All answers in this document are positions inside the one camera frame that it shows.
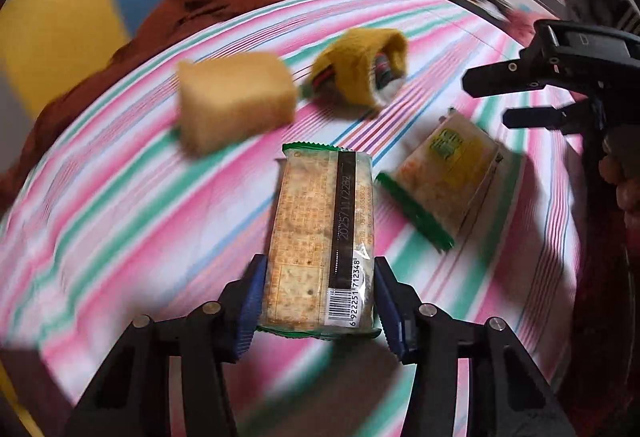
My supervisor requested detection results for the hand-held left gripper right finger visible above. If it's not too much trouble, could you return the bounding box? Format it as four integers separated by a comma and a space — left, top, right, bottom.
372, 256, 581, 437

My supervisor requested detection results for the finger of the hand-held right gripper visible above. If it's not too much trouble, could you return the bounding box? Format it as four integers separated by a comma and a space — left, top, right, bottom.
502, 104, 573, 134
462, 61, 551, 99

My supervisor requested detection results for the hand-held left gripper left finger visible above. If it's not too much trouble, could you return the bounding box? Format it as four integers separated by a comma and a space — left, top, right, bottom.
62, 253, 268, 437

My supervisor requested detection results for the long barcode cracker packet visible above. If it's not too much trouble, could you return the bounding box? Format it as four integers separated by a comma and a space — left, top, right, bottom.
257, 142, 383, 340

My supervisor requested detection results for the yellow label cracker packet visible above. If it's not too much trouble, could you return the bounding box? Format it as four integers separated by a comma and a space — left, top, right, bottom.
375, 107, 506, 253

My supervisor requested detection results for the yellow sock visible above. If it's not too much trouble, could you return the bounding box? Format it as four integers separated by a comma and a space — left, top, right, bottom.
300, 28, 408, 108

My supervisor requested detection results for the yellow sponge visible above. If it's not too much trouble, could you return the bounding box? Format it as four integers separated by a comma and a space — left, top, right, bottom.
177, 51, 297, 155

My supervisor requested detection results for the person's right hand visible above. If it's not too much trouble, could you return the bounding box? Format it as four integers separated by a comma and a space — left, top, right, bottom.
599, 140, 640, 224

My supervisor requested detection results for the red cloth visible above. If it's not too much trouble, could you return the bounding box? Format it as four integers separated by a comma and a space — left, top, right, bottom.
505, 2, 538, 48

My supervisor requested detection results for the striped tablecloth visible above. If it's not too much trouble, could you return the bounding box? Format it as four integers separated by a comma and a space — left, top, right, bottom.
0, 0, 586, 437

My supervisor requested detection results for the brown cloth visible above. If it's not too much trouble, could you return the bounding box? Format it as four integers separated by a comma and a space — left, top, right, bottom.
0, 0, 311, 208

